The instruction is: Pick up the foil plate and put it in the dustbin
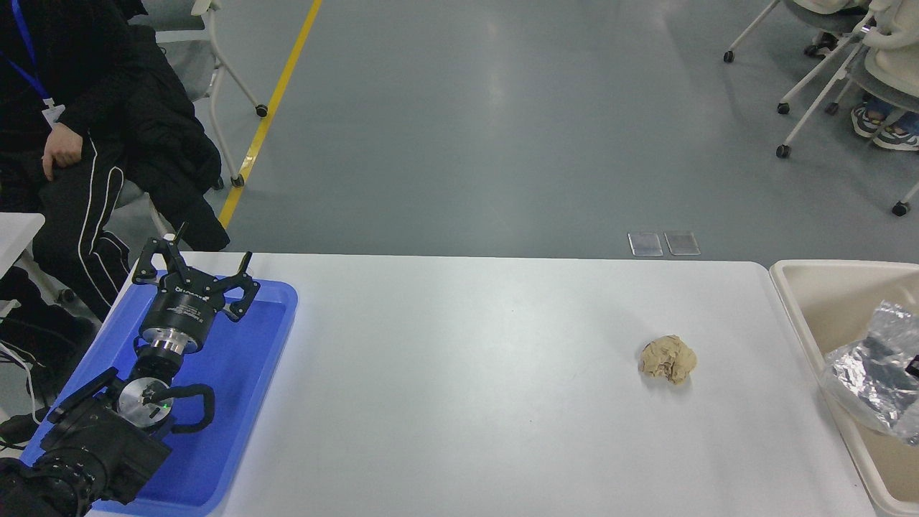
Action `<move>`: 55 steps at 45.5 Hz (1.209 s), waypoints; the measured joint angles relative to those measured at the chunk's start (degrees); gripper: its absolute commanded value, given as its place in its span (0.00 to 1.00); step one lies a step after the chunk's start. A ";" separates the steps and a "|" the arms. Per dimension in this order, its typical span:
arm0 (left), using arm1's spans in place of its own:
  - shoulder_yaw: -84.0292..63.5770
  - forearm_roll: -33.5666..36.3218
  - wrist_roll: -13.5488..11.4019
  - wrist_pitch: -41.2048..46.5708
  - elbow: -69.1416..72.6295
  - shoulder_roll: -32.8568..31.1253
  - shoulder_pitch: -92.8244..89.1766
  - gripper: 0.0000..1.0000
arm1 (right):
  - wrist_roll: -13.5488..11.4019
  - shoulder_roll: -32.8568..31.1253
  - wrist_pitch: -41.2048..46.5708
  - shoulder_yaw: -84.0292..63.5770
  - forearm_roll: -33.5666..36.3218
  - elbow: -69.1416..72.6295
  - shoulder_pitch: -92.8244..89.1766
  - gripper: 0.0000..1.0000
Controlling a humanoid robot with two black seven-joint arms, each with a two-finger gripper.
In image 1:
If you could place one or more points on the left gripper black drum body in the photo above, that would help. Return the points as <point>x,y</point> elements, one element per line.
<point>179,310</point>

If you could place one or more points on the foil plate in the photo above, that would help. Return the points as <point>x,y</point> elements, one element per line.
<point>872,388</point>

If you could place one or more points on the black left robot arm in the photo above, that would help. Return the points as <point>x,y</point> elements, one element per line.
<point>100,445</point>

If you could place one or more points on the clear floor plate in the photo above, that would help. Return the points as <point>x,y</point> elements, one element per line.
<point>681,243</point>
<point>645,244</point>

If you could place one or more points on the person's hand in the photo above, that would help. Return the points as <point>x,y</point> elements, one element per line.
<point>63,147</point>

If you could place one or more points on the blue plastic tray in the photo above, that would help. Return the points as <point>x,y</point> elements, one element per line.
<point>244,359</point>

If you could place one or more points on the large pale bin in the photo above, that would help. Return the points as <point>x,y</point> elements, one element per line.
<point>826,301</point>

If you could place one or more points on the small white side table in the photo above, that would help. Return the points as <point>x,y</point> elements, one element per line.
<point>16,233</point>

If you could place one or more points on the black jacket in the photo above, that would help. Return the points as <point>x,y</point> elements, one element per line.
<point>169,143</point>

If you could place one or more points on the white name badge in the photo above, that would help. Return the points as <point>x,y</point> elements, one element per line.
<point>52,115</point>

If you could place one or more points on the seated person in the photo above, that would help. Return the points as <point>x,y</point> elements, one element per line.
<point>64,72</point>

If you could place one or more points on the person's feet in sneakers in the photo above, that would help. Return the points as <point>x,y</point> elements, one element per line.
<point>890,133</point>

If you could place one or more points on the crumpled tan paper ball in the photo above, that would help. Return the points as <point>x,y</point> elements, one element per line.
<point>668,359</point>

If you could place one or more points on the white leg wheeled chair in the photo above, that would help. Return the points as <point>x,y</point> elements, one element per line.
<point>815,93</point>
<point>754,29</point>

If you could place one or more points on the cream padded coat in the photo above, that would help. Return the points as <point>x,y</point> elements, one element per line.
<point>894,50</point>

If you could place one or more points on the white frame wheeled chair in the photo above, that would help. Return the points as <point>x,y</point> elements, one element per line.
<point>228,86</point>

